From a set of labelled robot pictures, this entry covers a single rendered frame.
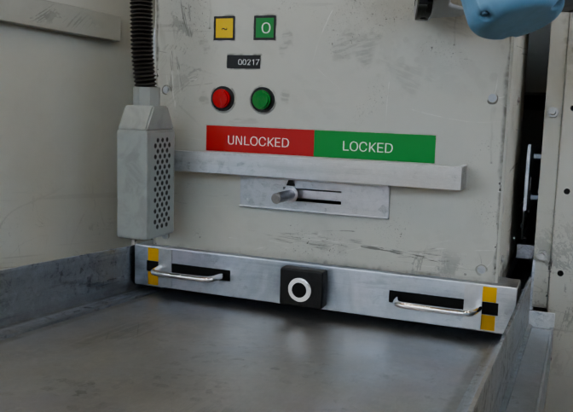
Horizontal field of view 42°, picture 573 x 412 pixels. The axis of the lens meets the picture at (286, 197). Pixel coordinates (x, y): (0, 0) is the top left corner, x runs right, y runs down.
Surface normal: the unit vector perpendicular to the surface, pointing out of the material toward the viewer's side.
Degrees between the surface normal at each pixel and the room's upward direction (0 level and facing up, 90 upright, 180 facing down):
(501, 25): 159
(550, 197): 90
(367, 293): 94
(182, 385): 0
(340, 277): 94
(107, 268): 90
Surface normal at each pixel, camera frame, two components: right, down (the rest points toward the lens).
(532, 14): 0.17, 0.96
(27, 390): 0.05, -1.00
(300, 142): -0.37, 0.11
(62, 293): 0.93, 0.07
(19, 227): 0.77, 0.08
